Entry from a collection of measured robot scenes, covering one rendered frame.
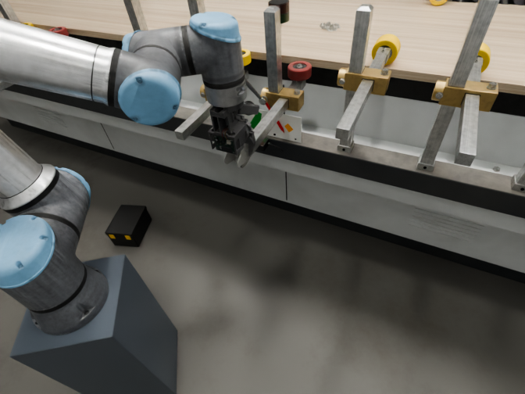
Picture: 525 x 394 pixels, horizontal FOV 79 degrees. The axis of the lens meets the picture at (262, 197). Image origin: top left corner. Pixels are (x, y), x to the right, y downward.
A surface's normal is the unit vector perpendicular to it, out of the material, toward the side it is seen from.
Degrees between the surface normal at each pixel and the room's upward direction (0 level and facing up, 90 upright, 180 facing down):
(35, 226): 5
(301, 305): 0
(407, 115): 90
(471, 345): 0
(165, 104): 92
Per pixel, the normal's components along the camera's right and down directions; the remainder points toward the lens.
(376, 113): -0.44, 0.67
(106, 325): -0.07, -0.69
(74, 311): 0.65, 0.20
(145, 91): 0.24, 0.72
